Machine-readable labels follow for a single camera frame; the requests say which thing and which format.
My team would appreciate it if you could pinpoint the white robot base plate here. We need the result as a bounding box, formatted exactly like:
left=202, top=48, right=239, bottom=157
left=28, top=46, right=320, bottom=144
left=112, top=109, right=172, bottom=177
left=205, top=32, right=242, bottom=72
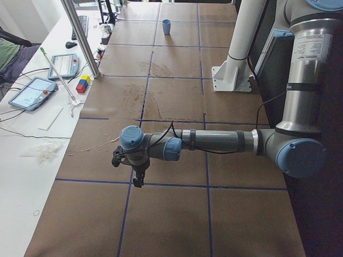
left=211, top=58, right=252, bottom=92

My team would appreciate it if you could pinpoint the white foam strip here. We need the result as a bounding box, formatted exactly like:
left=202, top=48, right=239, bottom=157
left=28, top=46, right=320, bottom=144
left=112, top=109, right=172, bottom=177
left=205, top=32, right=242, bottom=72
left=38, top=106, right=64, bottom=131

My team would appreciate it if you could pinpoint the light blue cup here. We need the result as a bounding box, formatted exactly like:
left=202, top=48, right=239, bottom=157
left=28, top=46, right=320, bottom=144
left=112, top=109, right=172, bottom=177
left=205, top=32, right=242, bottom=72
left=162, top=19, right=171, bottom=35

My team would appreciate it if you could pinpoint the black keyboard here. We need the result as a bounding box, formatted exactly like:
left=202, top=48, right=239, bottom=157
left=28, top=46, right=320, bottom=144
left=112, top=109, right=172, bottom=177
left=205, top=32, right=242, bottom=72
left=71, top=15, right=90, bottom=41

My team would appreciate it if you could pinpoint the metal cylinder can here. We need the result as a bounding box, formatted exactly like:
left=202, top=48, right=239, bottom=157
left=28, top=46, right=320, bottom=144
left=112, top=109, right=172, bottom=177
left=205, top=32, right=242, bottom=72
left=104, top=25, right=111, bottom=34

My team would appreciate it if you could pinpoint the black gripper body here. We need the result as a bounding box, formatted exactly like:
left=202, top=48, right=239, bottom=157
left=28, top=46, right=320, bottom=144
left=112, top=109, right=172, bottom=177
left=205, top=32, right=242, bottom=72
left=111, top=146, right=150, bottom=188

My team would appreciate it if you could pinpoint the green handled reacher tool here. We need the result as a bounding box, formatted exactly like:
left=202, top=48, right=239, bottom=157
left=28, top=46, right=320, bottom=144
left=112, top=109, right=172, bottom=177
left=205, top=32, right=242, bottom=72
left=40, top=47, right=80, bottom=105

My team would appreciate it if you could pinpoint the teach pendant near camera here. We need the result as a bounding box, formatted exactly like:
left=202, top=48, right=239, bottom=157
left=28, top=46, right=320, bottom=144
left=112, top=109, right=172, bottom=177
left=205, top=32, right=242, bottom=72
left=8, top=77, right=57, bottom=111

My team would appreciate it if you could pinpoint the teach pendant near person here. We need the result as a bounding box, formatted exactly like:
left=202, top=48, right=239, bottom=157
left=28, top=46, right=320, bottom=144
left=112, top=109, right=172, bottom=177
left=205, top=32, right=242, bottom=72
left=51, top=54, right=79, bottom=79

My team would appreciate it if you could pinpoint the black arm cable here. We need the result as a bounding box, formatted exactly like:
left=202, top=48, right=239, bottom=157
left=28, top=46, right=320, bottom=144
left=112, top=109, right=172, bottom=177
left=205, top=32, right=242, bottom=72
left=144, top=90, right=289, bottom=156

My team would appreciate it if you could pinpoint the crumpled white tissue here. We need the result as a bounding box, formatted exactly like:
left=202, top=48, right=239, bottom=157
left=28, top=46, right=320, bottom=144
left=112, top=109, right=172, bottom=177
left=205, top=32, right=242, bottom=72
left=19, top=140, right=64, bottom=167

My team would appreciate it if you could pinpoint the blue cube block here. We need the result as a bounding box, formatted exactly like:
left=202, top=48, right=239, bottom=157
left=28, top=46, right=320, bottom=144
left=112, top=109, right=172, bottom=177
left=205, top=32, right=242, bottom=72
left=79, top=79, right=88, bottom=88

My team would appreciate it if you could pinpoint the black computer mouse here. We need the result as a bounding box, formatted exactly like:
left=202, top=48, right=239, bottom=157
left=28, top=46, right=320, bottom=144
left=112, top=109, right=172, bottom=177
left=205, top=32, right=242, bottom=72
left=65, top=41, right=78, bottom=49

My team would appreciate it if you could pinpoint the yellow cube block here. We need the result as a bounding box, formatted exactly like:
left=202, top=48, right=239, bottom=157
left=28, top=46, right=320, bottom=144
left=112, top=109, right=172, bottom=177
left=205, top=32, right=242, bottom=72
left=80, top=75, right=91, bottom=84

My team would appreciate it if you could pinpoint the aluminium frame post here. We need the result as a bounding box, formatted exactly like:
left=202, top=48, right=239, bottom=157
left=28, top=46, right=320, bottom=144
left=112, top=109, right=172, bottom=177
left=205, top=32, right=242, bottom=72
left=61, top=0, right=100, bottom=79

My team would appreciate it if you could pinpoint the seated person in black jacket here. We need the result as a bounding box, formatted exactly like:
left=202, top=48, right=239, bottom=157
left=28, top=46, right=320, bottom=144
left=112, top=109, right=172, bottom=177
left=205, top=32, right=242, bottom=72
left=1, top=28, right=40, bottom=83

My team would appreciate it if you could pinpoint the white support column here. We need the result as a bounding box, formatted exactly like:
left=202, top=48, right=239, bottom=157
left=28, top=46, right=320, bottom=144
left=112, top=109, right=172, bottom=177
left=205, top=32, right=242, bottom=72
left=228, top=0, right=267, bottom=61

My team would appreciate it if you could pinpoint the red cube block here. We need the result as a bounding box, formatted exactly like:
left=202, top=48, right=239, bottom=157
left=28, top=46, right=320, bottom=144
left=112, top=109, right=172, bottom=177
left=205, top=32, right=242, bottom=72
left=76, top=82, right=87, bottom=94

